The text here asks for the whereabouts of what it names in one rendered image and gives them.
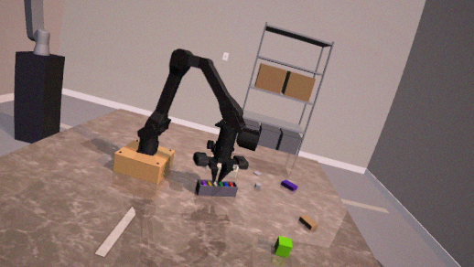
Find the green cube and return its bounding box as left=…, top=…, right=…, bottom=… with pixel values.
left=275, top=236, right=293, bottom=257

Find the purple rectangular block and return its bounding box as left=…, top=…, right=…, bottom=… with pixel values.
left=281, top=180, right=297, bottom=191

